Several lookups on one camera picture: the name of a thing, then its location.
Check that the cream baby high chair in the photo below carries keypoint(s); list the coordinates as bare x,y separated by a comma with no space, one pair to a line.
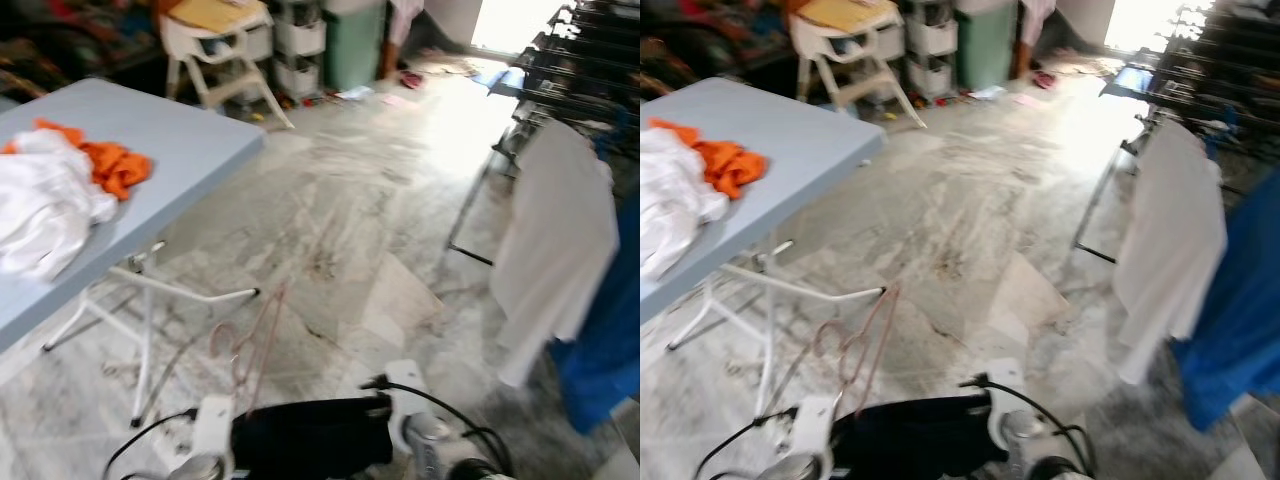
850,55
215,55

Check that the pink clothes hanger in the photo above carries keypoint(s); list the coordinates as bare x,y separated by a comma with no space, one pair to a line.
272,325
885,320

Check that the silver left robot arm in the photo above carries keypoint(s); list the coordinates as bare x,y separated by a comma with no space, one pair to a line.
195,469
790,469

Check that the pink towel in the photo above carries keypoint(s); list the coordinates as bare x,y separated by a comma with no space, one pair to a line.
1035,15
405,15

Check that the white storage trolley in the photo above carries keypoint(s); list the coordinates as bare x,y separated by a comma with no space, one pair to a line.
300,45
930,45

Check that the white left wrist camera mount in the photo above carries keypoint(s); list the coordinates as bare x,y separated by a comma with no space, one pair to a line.
815,425
212,425

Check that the pink slippers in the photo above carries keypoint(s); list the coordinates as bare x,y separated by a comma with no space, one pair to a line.
410,78
1043,80

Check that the large white garment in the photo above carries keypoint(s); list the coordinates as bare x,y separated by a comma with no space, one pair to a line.
1175,240
555,240

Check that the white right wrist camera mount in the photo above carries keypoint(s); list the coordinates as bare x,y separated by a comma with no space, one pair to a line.
1005,400
405,400

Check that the white paper sheet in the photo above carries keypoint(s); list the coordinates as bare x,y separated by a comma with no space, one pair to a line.
988,92
355,93

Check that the navy garment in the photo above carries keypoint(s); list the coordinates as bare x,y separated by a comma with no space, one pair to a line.
310,435
910,435

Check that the green plastic storage bin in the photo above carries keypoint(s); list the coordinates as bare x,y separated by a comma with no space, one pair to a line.
985,45
352,45

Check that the black clothes drying rack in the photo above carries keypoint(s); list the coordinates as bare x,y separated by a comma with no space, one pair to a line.
1200,70
580,70

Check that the white shirt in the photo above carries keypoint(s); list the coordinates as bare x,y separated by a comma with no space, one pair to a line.
45,210
670,200

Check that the grey folding table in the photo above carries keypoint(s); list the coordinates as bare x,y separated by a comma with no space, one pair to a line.
180,140
790,140

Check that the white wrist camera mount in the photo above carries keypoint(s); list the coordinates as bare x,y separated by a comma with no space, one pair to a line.
1005,400
405,400
815,425
212,425

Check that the orange cloth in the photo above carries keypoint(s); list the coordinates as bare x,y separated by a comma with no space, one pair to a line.
115,165
735,165

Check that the blue shirt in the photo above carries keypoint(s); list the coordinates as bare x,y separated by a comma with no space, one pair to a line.
1235,320
605,350

